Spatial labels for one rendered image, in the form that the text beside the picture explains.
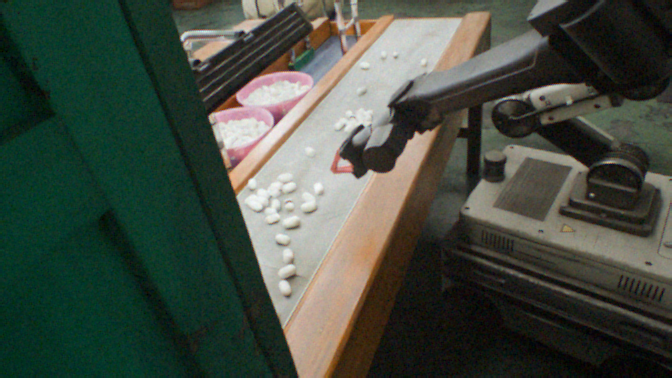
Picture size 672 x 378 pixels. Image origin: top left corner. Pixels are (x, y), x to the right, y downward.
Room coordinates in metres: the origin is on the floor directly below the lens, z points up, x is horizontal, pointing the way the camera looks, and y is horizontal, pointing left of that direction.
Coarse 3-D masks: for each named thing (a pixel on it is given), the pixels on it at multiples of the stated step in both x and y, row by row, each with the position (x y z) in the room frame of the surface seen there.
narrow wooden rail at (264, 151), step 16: (384, 16) 2.08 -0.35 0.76; (368, 32) 1.90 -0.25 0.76; (352, 48) 1.74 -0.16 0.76; (368, 48) 1.76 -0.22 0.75; (336, 64) 1.60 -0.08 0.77; (352, 64) 1.61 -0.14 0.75; (320, 80) 1.48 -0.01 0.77; (336, 80) 1.48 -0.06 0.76; (304, 96) 1.37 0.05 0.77; (320, 96) 1.36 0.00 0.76; (304, 112) 1.26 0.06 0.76; (288, 128) 1.17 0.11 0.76; (272, 144) 1.09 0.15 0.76; (256, 160) 1.02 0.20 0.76; (240, 176) 0.96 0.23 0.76
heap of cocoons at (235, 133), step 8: (232, 120) 1.33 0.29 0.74; (248, 120) 1.32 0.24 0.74; (256, 120) 1.32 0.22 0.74; (224, 128) 1.30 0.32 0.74; (232, 128) 1.29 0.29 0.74; (240, 128) 1.29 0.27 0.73; (248, 128) 1.26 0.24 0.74; (256, 128) 1.28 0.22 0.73; (264, 128) 1.27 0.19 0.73; (224, 136) 1.25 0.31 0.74; (232, 136) 1.23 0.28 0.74; (240, 136) 1.21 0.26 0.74; (248, 136) 1.20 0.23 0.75; (256, 136) 1.22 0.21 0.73; (232, 144) 1.17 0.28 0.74; (240, 144) 1.19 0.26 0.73
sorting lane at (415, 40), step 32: (384, 32) 1.94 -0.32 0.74; (416, 32) 1.86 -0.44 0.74; (448, 32) 1.80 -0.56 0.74; (384, 64) 1.58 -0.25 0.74; (416, 64) 1.53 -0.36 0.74; (352, 96) 1.36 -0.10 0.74; (384, 96) 1.32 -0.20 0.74; (320, 128) 1.18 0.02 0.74; (288, 160) 1.04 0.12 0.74; (320, 160) 1.01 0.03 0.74; (256, 192) 0.91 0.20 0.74; (288, 192) 0.89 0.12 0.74; (352, 192) 0.84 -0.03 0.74; (256, 224) 0.79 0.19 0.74; (320, 224) 0.75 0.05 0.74; (256, 256) 0.69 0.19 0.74; (320, 256) 0.65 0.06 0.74; (288, 320) 0.51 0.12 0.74
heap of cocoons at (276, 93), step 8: (280, 80) 1.59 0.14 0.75; (264, 88) 1.55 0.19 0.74; (272, 88) 1.54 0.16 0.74; (280, 88) 1.53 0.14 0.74; (288, 88) 1.52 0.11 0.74; (296, 88) 1.50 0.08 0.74; (304, 88) 1.48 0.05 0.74; (256, 96) 1.49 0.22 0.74; (264, 96) 1.49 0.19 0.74; (272, 96) 1.47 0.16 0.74; (280, 96) 1.46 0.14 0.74; (288, 96) 1.46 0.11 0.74; (256, 104) 1.44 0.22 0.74; (288, 112) 1.37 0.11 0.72
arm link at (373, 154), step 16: (400, 96) 0.67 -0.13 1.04; (400, 112) 0.68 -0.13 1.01; (384, 128) 0.66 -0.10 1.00; (400, 128) 0.65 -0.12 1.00; (416, 128) 0.67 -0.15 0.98; (432, 128) 0.66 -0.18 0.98; (368, 144) 0.64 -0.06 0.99; (384, 144) 0.61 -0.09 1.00; (400, 144) 0.62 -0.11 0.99; (368, 160) 0.63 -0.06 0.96; (384, 160) 0.61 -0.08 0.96
